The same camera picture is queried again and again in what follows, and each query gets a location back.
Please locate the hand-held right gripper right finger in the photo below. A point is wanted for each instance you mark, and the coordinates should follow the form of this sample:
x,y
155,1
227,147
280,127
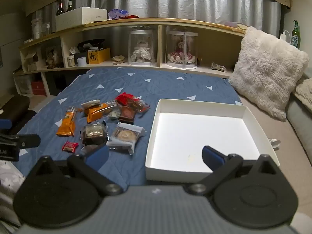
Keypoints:
x,y
212,157

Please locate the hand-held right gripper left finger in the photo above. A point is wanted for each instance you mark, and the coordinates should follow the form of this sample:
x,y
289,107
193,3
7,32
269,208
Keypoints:
x,y
97,155

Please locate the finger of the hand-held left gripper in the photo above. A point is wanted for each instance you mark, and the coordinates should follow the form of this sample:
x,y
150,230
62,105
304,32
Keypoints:
x,y
24,141
4,123

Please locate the clear dark cookie pack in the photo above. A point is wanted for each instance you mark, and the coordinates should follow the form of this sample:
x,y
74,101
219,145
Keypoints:
x,y
93,132

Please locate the white cardboard box tray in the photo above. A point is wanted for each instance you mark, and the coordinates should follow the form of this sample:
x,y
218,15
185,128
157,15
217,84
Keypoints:
x,y
199,131

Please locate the small red candy packet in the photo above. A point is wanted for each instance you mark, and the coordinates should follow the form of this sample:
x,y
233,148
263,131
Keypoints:
x,y
69,146

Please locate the orange biscuit packet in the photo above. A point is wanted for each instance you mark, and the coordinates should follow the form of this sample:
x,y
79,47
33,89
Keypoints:
x,y
67,125
98,112

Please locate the silver green candy wrapper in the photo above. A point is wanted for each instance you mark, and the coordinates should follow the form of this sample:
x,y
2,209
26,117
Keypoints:
x,y
113,114

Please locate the red and clear biscuit packet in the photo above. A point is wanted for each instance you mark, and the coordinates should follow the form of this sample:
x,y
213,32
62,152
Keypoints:
x,y
128,100

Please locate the small dark wrapped cake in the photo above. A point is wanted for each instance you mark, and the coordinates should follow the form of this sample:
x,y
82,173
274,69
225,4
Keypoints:
x,y
89,148

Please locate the dark brown cushion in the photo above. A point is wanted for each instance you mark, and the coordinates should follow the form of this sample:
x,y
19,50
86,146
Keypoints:
x,y
14,107

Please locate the grey floral cloth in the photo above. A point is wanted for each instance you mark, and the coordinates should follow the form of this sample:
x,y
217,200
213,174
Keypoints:
x,y
7,178

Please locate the clear round pastry pack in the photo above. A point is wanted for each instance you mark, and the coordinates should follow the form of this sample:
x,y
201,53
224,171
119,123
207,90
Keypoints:
x,y
124,136

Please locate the clear storage bin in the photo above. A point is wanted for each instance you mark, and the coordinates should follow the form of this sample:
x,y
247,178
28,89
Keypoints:
x,y
23,84

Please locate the red box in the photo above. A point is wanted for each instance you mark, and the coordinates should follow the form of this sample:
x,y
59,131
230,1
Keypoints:
x,y
39,87

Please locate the brown cake packet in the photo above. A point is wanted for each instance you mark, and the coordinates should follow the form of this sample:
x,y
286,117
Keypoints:
x,y
126,114

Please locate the cream white bar packet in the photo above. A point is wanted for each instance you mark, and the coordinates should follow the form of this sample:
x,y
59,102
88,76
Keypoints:
x,y
90,104

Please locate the small silver wrapper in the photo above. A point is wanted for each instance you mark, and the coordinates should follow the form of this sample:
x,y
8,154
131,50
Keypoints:
x,y
275,143

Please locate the beige bed sheet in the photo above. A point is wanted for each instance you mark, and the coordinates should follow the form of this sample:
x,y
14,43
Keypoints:
x,y
268,124

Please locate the small open cardboard box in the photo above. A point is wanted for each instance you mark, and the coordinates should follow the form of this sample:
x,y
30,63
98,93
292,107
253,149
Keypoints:
x,y
31,62

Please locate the framed figure picture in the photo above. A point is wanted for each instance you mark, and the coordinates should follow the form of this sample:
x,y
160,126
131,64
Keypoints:
x,y
53,58

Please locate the blue quilted blanket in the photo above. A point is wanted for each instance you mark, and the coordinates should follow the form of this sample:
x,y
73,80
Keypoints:
x,y
146,85

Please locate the shell ornament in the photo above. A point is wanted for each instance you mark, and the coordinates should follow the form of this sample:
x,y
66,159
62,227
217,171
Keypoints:
x,y
219,67

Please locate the small white jar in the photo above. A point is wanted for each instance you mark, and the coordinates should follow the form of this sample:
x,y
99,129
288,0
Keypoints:
x,y
71,61

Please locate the grey sofa cushion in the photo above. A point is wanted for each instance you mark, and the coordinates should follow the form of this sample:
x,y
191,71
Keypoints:
x,y
299,124

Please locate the white cup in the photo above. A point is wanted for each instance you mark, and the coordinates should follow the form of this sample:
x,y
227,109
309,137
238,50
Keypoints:
x,y
82,61

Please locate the beige paper ornament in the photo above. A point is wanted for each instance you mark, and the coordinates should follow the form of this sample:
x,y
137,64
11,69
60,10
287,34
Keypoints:
x,y
119,58

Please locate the yellow cardboard box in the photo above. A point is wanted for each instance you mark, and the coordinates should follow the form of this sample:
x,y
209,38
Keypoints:
x,y
100,56

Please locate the clear glass jar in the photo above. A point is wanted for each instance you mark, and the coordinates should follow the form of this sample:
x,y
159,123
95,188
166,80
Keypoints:
x,y
36,28

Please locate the fluffy cream pillow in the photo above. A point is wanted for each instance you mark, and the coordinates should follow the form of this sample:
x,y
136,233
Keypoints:
x,y
265,70

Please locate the clear dome with pink doll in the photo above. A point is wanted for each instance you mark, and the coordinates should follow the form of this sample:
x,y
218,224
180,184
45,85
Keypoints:
x,y
181,51

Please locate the black hat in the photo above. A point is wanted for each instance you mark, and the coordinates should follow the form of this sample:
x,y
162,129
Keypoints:
x,y
91,45

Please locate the beige textured cushion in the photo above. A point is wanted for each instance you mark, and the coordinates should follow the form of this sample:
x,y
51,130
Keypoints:
x,y
306,90

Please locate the clear dome with white doll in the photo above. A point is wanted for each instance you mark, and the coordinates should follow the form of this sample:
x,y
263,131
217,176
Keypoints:
x,y
142,48

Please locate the brown glass bottle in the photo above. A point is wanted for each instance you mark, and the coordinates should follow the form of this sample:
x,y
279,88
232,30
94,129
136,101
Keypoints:
x,y
70,5
60,8

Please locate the white storage box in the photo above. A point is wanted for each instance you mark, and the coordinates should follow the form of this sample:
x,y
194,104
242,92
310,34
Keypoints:
x,y
80,17

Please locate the pink book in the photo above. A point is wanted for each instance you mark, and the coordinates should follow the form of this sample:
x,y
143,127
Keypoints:
x,y
232,24

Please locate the white charger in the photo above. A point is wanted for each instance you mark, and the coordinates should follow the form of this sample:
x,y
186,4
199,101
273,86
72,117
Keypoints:
x,y
284,35

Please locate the wooden shelf unit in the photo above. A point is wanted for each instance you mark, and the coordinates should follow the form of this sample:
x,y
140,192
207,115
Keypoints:
x,y
170,22

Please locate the purple plastic bag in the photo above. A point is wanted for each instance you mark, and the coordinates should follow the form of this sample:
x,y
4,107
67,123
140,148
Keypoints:
x,y
118,14

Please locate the green glass bottle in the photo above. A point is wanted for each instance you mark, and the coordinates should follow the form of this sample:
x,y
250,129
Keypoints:
x,y
295,34

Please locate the silver curtain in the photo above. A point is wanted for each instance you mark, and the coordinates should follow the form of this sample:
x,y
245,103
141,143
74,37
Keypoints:
x,y
182,0

